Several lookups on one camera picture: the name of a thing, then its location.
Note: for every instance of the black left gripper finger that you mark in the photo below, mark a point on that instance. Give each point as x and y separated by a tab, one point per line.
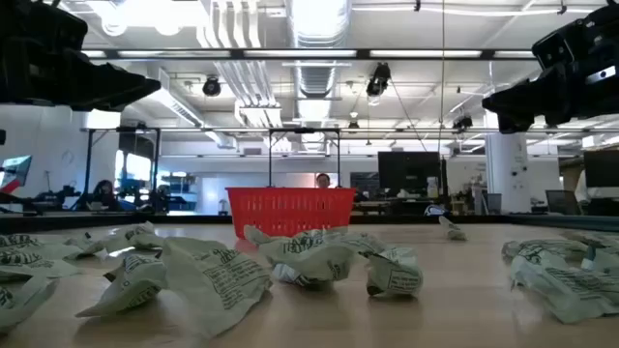
138	87
92	77

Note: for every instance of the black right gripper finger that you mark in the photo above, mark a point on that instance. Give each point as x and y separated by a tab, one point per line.
512	106
566	94

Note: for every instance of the stevia sweetener packet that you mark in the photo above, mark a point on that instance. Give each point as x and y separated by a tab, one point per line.
358	240
19	302
89	246
309	258
602	261
452	231
595	239
537	251
138	237
566	290
394	275
133	282
256	235
215	282
14	240
290	276
29	263

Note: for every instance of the black background robot arm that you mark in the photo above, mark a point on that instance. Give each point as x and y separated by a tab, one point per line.
58	195

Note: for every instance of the grey waste bin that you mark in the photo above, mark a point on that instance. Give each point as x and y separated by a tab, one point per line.
494	204

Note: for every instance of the white round column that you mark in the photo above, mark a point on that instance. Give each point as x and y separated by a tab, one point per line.
508	169

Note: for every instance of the tilted colourful screen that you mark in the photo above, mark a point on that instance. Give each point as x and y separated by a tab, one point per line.
14	171

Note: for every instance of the person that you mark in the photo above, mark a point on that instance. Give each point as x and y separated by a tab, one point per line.
323	180
104	192

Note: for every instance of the white plastic bottle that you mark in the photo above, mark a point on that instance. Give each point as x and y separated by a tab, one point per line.
433	188

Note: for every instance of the large black monitor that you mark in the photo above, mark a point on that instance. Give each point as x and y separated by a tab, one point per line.
408	171

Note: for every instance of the blue and white bag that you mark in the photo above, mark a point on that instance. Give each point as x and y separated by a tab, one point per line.
435	211

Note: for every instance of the long ceiling light bar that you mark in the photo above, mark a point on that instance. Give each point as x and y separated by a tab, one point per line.
300	53

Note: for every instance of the red plastic slotted basket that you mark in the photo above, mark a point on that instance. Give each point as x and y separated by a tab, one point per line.
290	208

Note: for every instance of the black metal station frame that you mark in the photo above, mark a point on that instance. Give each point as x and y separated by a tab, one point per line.
89	169
304	130

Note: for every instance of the black metal table frame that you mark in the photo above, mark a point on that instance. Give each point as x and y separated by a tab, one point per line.
48	223

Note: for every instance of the silver ventilation duct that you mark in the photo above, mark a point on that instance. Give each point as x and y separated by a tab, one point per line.
316	24

